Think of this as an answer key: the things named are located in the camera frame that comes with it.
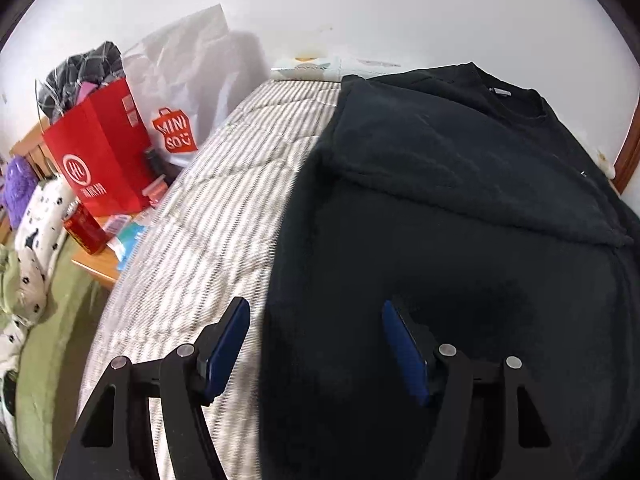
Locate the red paper shopping bag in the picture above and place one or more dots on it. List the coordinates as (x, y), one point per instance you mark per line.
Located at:
(99, 147)

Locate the black sweatshirt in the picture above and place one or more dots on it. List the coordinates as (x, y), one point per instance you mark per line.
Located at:
(466, 199)

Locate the wooden headboard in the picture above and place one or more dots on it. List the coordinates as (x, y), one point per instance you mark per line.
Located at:
(36, 152)

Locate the wooden bedside table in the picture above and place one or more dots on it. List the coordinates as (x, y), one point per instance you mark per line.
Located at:
(102, 266)

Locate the blue tissue packet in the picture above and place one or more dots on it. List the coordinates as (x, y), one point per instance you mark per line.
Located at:
(124, 231)

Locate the green blanket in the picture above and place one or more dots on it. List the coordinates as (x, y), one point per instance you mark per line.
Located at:
(52, 363)

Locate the grey plaid garment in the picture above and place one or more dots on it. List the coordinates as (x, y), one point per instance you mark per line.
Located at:
(60, 91)

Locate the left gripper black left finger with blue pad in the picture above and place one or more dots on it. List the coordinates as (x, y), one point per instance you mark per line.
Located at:
(112, 438)

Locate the purple fluffy item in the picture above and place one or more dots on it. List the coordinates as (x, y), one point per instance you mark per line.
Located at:
(19, 184)

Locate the brown wooden door frame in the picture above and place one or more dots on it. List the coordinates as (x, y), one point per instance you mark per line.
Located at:
(627, 159)

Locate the striped quilted mattress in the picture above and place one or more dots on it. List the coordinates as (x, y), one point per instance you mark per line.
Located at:
(211, 239)

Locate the white Miniso plastic bag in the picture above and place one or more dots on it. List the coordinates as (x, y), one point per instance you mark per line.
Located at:
(187, 77)

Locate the red drink can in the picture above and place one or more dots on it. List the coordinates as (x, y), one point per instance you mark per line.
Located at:
(84, 229)

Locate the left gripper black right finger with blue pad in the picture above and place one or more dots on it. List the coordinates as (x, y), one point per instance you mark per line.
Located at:
(484, 420)

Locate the white black-spotted cloth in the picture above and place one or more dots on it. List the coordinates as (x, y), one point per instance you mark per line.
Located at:
(28, 265)

